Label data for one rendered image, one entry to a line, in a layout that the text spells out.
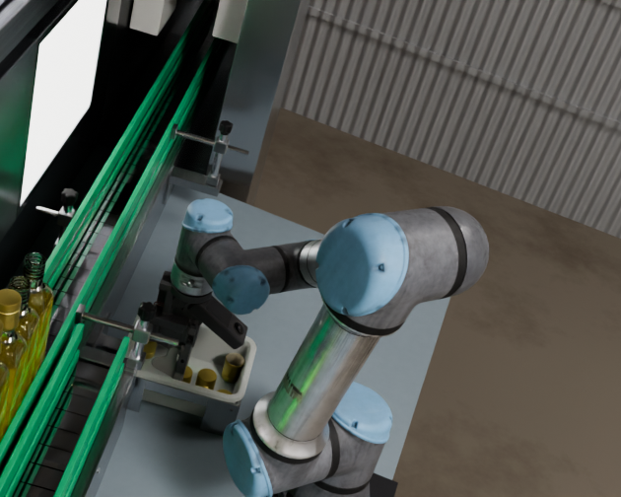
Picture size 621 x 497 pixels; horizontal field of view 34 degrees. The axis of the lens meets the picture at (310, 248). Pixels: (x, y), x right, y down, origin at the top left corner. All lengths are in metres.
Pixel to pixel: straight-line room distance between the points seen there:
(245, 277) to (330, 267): 0.32
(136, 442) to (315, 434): 0.42
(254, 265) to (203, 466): 0.39
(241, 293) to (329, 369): 0.25
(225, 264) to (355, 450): 0.34
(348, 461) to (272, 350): 0.50
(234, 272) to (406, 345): 0.69
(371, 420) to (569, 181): 2.92
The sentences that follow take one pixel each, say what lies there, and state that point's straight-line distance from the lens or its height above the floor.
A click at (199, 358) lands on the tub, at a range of 1.93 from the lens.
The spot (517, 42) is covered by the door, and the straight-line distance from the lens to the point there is 4.17.
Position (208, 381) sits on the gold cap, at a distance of 1.83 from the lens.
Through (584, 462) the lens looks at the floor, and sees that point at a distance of 3.30.
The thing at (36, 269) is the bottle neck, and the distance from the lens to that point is 1.48.
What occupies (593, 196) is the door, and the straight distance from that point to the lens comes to 4.41.
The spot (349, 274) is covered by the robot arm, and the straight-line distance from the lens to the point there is 1.21.
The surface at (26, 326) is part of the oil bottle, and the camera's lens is 1.46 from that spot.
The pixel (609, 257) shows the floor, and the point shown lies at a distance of 4.33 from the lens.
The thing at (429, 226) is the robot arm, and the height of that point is 1.42.
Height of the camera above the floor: 2.05
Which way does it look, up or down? 34 degrees down
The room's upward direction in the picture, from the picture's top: 18 degrees clockwise
